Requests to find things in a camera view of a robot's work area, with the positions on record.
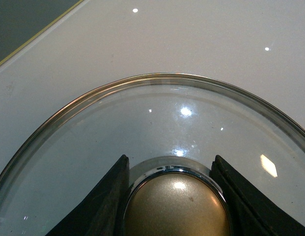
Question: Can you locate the glass pot lid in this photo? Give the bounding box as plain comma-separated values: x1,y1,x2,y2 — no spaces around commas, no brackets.
0,74,305,236

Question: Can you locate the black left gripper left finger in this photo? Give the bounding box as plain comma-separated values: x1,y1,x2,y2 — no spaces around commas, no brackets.
47,155,129,236

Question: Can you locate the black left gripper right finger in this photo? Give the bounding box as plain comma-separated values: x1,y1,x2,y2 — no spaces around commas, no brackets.
210,155,305,236

